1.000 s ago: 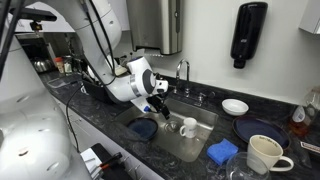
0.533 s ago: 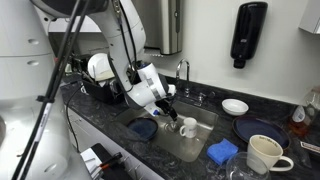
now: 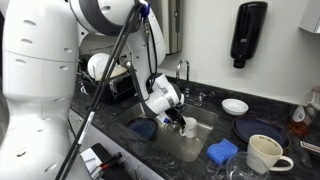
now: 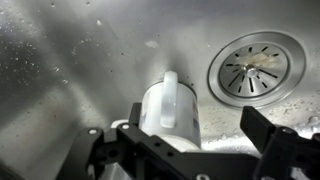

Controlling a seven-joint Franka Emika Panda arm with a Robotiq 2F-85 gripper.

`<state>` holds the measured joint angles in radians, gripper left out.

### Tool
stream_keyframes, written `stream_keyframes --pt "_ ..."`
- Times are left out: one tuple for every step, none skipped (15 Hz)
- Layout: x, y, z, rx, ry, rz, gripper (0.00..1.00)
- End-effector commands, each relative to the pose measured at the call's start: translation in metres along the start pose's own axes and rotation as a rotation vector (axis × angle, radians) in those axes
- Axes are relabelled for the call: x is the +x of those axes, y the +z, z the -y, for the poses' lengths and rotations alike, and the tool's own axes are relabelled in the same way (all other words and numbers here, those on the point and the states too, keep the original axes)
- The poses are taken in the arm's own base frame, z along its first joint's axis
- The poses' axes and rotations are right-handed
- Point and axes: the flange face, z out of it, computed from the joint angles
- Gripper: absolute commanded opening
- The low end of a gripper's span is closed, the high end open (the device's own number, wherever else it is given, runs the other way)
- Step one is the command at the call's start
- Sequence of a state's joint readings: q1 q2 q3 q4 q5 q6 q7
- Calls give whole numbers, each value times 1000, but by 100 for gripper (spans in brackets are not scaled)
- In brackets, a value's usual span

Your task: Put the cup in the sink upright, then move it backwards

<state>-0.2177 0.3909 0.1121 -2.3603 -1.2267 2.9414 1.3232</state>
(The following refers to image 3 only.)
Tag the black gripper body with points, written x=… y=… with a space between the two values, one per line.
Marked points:
x=175 y=112

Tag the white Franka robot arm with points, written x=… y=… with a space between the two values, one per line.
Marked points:
x=40 y=83

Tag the metal sink drain strainer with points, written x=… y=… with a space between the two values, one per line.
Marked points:
x=170 y=128

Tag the stainless steel sink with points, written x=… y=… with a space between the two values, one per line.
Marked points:
x=186 y=150

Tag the chrome faucet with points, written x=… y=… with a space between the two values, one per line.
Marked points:
x=200 y=98

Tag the small dark blue plate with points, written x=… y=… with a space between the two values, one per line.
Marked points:
x=143 y=128

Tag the blue sponge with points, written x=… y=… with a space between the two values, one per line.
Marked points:
x=221 y=151

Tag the small white bowl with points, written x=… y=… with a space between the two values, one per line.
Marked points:
x=235 y=106

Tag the black dish rack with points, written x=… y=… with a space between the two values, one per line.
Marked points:
x=116 y=88

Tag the large dark blue plate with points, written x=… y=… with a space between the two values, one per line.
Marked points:
x=253 y=128

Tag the clear glass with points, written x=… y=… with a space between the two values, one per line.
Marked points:
x=241 y=168

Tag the orange black clamp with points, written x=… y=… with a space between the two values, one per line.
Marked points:
x=111 y=160

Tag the black perforated base board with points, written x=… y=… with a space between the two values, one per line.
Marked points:
x=113 y=173

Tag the cream ceramic mug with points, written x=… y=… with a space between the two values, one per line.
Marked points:
x=263 y=151

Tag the round white plate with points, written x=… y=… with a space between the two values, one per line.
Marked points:
x=96 y=65

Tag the amber dish soap bottle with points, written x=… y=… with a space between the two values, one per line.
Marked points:
x=300 y=116

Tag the white label tag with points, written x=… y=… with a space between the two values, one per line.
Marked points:
x=310 y=146

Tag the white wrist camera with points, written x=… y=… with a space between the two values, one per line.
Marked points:
x=163 y=118

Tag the black wall soap dispenser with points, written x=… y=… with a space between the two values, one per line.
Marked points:
x=248 y=30

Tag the white wall box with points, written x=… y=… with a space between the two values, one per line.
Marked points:
x=311 y=15

